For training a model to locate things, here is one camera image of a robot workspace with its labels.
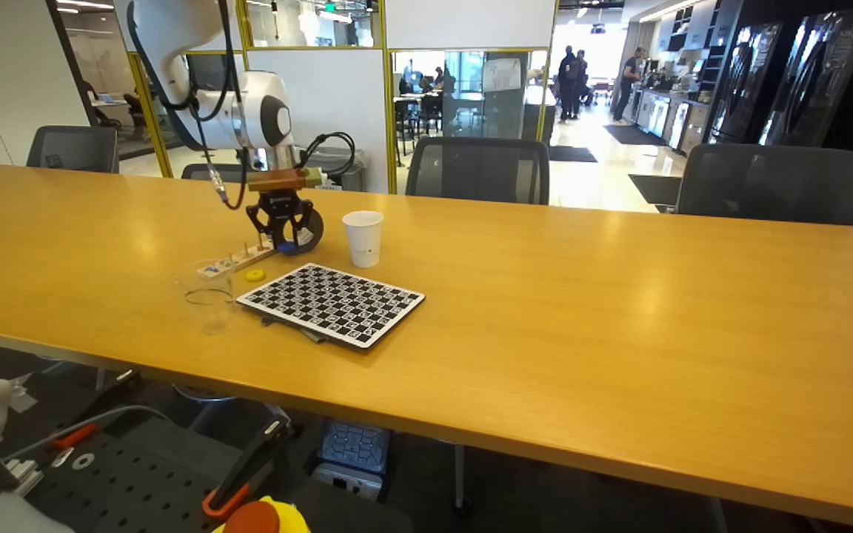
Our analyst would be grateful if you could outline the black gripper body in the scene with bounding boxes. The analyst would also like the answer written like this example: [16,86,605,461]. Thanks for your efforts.
[247,187,312,225]

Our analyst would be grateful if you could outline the white paper cup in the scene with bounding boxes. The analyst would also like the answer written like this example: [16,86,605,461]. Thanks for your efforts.
[338,207,386,268]

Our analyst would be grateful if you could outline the clear plastic cup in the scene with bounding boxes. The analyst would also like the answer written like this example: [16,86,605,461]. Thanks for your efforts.
[184,273,241,333]

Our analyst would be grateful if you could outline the black tape roll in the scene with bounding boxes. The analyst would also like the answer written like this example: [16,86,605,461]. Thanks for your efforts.
[269,197,330,256]

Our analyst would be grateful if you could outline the wooden number puzzle strip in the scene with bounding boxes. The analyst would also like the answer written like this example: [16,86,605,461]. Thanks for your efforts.
[195,238,278,284]

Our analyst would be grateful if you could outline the grey waste bin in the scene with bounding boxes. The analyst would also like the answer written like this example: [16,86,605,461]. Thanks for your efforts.
[321,144,371,193]

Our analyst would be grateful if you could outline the checkered marker calibration board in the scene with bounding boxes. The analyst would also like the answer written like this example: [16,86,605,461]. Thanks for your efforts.
[236,259,427,352]

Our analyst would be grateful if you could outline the yellow framed glass partition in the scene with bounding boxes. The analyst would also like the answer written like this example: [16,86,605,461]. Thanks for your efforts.
[51,0,559,194]

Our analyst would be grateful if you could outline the blue patterned box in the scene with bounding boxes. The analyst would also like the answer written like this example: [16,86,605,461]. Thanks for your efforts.
[312,419,393,496]

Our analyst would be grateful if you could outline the black orange bar clamp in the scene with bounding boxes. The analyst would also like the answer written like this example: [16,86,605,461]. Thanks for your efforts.
[199,412,293,526]

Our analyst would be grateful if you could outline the yellow red emergency stop button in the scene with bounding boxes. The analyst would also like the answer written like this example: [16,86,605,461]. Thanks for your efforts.
[216,493,315,533]

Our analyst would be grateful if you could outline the person in dark clothes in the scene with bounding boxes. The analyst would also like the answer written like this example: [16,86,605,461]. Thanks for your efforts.
[617,45,648,124]
[555,45,592,124]

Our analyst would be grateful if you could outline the black glass door refrigerator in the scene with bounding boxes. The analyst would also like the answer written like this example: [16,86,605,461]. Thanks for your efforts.
[704,16,784,147]
[760,3,853,150]

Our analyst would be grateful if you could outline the thin black cable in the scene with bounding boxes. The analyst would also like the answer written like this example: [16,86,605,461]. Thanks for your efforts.
[303,127,361,187]

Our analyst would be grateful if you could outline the red handled tool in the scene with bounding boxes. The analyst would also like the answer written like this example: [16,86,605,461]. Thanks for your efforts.
[8,424,104,471]

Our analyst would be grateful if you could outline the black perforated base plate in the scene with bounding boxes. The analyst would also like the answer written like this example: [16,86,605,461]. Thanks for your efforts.
[24,416,251,533]

